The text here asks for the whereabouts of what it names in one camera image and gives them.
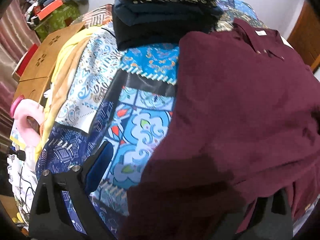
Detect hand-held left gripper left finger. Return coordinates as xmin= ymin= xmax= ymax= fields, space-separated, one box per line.
xmin=28 ymin=140 xmax=118 ymax=240

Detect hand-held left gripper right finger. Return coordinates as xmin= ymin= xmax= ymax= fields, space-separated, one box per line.
xmin=212 ymin=189 xmax=293 ymax=240

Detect maroon collared shirt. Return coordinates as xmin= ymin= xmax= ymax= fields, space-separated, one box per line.
xmin=117 ymin=17 xmax=320 ymax=240

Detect blue patchwork bedsheet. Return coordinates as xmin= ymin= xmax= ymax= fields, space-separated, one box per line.
xmin=35 ymin=0 xmax=270 ymax=240

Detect pink plush toy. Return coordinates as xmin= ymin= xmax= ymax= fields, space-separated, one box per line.
xmin=9 ymin=95 xmax=46 ymax=167

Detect tan fleece blanket coloured patches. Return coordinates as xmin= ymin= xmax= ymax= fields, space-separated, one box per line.
xmin=35 ymin=26 xmax=100 ymax=160

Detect wooden folding table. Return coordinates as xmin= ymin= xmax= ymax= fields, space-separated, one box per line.
xmin=12 ymin=21 xmax=87 ymax=105

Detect red and white box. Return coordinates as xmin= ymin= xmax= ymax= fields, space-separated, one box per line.
xmin=12 ymin=43 xmax=40 ymax=81

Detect black folded garment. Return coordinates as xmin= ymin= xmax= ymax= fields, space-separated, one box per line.
xmin=112 ymin=7 xmax=213 ymax=51

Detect pink striped curtain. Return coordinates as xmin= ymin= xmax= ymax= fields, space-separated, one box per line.
xmin=0 ymin=0 xmax=42 ymax=143

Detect green patterned bag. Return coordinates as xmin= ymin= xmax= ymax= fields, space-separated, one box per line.
xmin=33 ymin=2 xmax=81 ymax=41

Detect orange box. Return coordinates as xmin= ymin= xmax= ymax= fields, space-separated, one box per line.
xmin=37 ymin=0 xmax=63 ymax=21

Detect navy blue folded garment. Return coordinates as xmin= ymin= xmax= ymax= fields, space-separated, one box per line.
xmin=114 ymin=0 xmax=224 ymax=28

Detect brown wooden door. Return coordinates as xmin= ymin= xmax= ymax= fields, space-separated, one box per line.
xmin=287 ymin=2 xmax=320 ymax=73

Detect black cables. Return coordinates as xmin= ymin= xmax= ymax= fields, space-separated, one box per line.
xmin=16 ymin=164 xmax=37 ymax=222

